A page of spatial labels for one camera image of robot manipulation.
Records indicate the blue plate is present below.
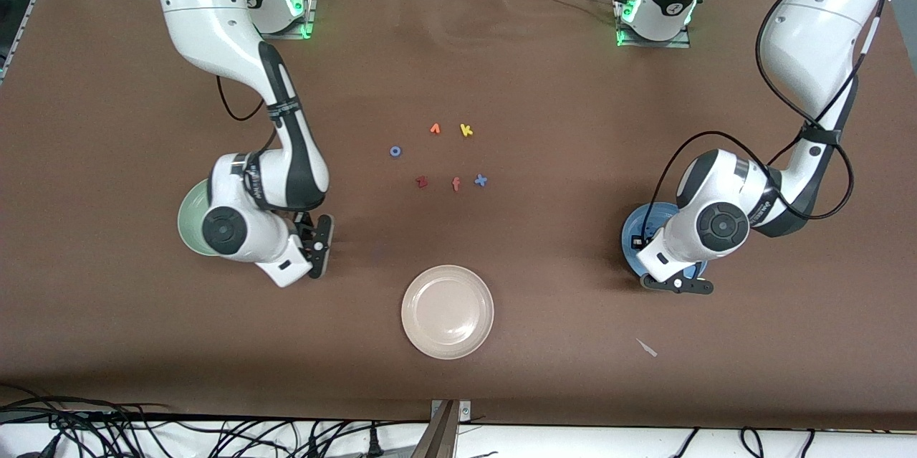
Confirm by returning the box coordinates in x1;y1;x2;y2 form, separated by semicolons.
620;202;710;281

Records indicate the green plate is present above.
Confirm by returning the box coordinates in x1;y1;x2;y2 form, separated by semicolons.
177;178;216;257

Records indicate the beige plate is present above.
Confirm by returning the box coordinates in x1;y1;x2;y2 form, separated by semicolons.
400;264;495;361

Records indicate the brown table cover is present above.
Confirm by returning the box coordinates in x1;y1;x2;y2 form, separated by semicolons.
0;0;917;430

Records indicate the grey slanted bar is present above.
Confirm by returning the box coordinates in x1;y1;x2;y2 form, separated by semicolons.
410;401;459;458

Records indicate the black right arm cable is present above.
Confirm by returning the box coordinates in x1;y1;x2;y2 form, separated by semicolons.
217;75;280;151

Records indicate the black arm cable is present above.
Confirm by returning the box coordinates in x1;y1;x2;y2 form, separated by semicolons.
648;0;893;229
217;75;280;151

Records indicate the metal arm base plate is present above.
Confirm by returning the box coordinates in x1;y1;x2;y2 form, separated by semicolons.
615;0;692;49
258;0;317;40

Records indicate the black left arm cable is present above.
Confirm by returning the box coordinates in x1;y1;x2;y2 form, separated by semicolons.
648;0;893;229

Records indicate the small metal table bracket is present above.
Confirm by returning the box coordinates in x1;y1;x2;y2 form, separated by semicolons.
430;399;472;424

